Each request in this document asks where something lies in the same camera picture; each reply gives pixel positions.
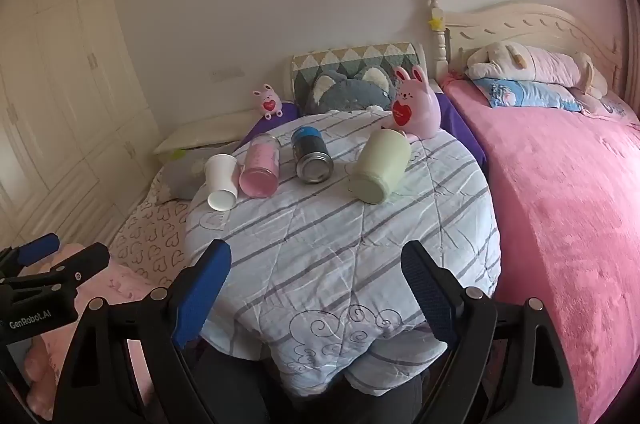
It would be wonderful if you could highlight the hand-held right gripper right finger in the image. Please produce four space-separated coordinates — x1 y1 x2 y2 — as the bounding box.
400 240 590 424

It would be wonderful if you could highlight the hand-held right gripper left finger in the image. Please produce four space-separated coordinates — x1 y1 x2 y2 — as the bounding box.
49 239 233 424

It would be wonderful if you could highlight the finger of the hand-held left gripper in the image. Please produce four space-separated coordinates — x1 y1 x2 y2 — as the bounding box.
0 233 61 279
0 243 111 302

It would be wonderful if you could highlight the white paper cup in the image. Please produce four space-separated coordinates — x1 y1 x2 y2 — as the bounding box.
204 153 239 212

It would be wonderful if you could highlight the pale green cup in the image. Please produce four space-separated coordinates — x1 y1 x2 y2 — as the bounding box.
348 127 412 205

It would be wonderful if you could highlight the pink cup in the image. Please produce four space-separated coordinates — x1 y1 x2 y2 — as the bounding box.
238 133 281 199

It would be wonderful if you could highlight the blue and silver cup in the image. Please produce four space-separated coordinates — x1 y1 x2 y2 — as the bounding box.
290 125 335 184

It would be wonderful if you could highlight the heart print sheet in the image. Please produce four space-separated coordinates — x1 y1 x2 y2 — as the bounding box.
108 168 202 286

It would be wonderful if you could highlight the striped white quilt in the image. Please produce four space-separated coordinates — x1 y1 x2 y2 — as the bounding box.
183 107 503 393

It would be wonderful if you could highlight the pink fleece blanket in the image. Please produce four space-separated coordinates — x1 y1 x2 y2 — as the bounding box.
442 73 640 424

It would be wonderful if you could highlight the white pillow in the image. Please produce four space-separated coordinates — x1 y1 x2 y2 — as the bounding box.
152 109 267 156

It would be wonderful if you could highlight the cream wardrobe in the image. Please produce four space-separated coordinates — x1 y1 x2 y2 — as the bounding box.
0 0 162 256

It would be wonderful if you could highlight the large pink rabbit figurine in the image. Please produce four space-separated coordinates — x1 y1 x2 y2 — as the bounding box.
389 65 442 140

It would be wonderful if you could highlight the small pink rabbit figurine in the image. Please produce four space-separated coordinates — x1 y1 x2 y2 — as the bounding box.
251 83 284 120

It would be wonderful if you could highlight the grey cat plush pillow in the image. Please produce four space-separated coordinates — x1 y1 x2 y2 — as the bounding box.
294 66 401 116

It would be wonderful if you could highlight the blue printed pillow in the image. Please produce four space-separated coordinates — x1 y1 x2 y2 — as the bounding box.
472 77 584 113

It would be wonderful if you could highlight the diamond patterned cushion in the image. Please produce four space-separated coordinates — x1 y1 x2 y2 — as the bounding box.
285 41 429 106

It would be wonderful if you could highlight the white plush dog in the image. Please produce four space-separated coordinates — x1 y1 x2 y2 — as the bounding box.
465 41 609 98

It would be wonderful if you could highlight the pink printed pillow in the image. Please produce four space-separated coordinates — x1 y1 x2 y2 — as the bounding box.
581 96 640 126

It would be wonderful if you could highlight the cream wooden bed headboard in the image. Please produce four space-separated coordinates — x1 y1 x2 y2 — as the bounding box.
425 0 632 96

